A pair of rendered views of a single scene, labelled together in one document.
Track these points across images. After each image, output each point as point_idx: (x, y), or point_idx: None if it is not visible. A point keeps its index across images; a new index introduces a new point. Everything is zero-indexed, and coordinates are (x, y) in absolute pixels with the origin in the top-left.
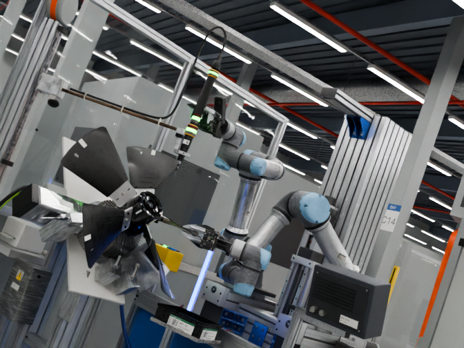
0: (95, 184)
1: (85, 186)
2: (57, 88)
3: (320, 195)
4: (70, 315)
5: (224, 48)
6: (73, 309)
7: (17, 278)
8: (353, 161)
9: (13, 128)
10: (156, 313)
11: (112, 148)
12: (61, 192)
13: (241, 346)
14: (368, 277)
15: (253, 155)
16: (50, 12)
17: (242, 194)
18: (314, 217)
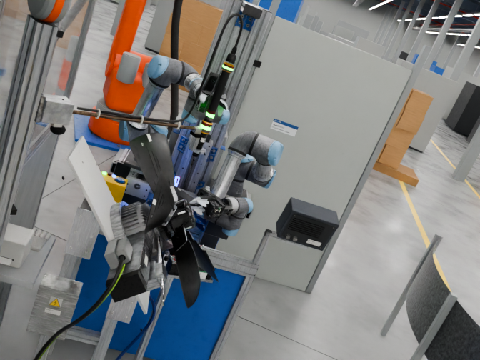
0: (156, 225)
1: (99, 198)
2: (69, 116)
3: (281, 144)
4: (129, 318)
5: (239, 38)
6: (131, 313)
7: (53, 304)
8: (237, 51)
9: (19, 176)
10: (171, 270)
11: (168, 186)
12: (129, 246)
13: (219, 258)
14: (324, 211)
15: (171, 66)
16: (49, 18)
17: (153, 98)
18: (276, 163)
